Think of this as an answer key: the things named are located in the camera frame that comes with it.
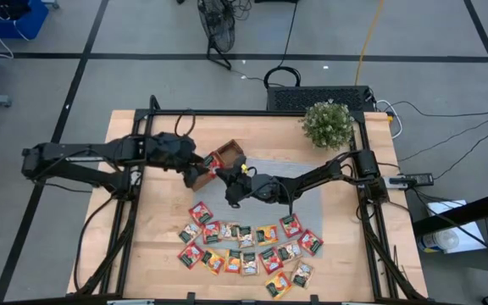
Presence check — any beige vanilla cinnamon tea packet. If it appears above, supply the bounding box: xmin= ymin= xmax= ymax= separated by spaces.
xmin=236 ymin=225 xmax=255 ymax=249

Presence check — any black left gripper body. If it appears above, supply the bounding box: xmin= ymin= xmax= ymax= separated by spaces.
xmin=165 ymin=133 xmax=206 ymax=189

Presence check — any small green potted plant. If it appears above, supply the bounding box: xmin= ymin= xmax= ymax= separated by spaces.
xmin=301 ymin=100 xmax=355 ymax=150

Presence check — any black floor cable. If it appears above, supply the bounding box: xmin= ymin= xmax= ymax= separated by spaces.
xmin=433 ymin=125 xmax=488 ymax=180
xmin=397 ymin=116 xmax=488 ymax=164
xmin=382 ymin=100 xmax=488 ymax=119

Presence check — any white looped cable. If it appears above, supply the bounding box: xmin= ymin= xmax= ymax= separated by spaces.
xmin=374 ymin=99 xmax=404 ymax=140

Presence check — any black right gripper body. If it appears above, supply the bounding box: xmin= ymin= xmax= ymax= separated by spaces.
xmin=225 ymin=155 xmax=256 ymax=209

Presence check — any black computer case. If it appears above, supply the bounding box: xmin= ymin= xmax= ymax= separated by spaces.
xmin=266 ymin=85 xmax=376 ymax=114

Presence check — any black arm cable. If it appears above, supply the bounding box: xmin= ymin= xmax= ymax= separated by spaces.
xmin=73 ymin=195 xmax=116 ymax=294

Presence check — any large blue plastic bin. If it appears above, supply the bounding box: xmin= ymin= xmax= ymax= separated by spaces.
xmin=0 ymin=0 xmax=50 ymax=40

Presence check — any coiled black power cable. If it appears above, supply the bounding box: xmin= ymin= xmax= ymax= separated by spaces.
xmin=263 ymin=0 xmax=302 ymax=90

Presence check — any white cylindrical container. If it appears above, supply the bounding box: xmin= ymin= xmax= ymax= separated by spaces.
xmin=416 ymin=228 xmax=461 ymax=254

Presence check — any black power adapter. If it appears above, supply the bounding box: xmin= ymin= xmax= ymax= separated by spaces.
xmin=403 ymin=172 xmax=435 ymax=188

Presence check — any black floor fan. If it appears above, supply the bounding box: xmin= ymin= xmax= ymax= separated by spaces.
xmin=196 ymin=0 xmax=237 ymax=71

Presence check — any wooden three-compartment tea box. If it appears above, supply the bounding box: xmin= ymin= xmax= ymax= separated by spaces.
xmin=191 ymin=138 xmax=246 ymax=192

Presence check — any black desk frame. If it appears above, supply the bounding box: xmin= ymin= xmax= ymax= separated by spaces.
xmin=412 ymin=186 xmax=488 ymax=305

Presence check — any yellow floor cable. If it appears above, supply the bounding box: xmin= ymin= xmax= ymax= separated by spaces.
xmin=353 ymin=0 xmax=385 ymax=86

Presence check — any grey woven placemat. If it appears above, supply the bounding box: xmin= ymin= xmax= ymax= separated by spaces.
xmin=192 ymin=158 xmax=324 ymax=259

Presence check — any white power strip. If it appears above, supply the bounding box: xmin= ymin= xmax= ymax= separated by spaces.
xmin=381 ymin=175 xmax=407 ymax=190

